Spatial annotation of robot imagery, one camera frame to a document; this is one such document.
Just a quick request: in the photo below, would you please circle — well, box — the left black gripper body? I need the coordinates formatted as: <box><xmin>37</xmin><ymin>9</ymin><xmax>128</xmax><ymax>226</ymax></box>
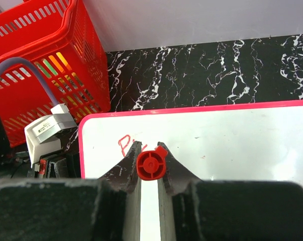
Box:
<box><xmin>5</xmin><ymin>150</ymin><xmax>82</xmax><ymax>179</ymax></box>

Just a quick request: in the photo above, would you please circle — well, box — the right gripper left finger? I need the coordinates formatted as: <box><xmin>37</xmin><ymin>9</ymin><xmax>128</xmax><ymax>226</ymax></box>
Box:
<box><xmin>98</xmin><ymin>141</ymin><xmax>142</xmax><ymax>240</ymax></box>

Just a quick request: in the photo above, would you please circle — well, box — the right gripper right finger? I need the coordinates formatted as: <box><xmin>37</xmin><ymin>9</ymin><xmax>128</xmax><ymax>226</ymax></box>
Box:
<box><xmin>157</xmin><ymin>142</ymin><xmax>199</xmax><ymax>240</ymax></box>

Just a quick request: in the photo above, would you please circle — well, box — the red whiteboard marker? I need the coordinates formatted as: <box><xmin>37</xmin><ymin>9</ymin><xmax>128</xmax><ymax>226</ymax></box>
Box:
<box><xmin>136</xmin><ymin>146</ymin><xmax>168</xmax><ymax>181</ymax></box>

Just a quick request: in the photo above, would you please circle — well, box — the pink framed whiteboard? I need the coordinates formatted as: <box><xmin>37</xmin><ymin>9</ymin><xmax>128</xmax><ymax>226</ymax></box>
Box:
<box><xmin>79</xmin><ymin>100</ymin><xmax>303</xmax><ymax>240</ymax></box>

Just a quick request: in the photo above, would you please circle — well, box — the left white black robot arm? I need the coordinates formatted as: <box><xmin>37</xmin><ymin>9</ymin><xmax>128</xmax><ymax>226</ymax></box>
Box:
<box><xmin>0</xmin><ymin>114</ymin><xmax>76</xmax><ymax>166</ymax></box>

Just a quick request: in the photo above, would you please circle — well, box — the red plastic shopping basket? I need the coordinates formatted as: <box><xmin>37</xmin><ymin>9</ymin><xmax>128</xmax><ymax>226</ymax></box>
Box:
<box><xmin>0</xmin><ymin>1</ymin><xmax>111</xmax><ymax>147</ymax></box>

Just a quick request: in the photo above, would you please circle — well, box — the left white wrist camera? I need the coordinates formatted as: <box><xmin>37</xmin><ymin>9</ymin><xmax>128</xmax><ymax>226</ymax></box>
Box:
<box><xmin>24</xmin><ymin>104</ymin><xmax>76</xmax><ymax>166</ymax></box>

